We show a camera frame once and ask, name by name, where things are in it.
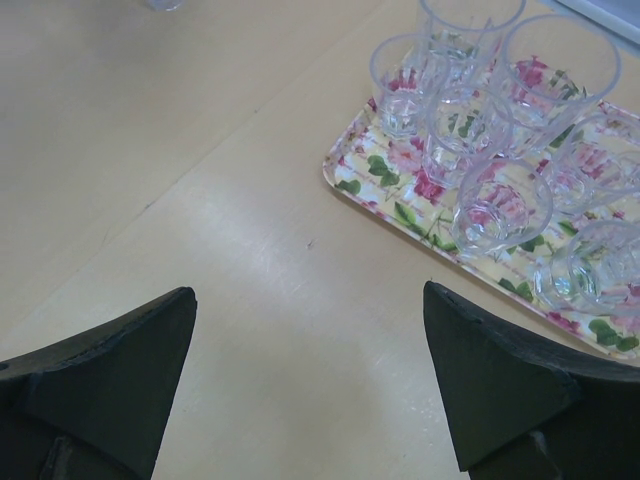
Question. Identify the large clear tumbler glass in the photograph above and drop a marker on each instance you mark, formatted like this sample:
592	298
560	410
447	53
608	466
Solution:
467	32

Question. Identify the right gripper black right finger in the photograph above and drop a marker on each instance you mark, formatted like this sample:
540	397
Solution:
521	406

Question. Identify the floral patterned tray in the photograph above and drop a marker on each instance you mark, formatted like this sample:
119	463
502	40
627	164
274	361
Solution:
362	166

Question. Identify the aluminium table frame rail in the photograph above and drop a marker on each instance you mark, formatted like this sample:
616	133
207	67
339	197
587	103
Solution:
620	17

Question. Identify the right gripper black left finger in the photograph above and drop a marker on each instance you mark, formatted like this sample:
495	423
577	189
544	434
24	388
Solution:
96	405

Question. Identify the small clear glass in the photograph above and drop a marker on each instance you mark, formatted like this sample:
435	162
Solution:
578	171
624	176
406	71
620	267
164	5
466	125
571	280
500	204

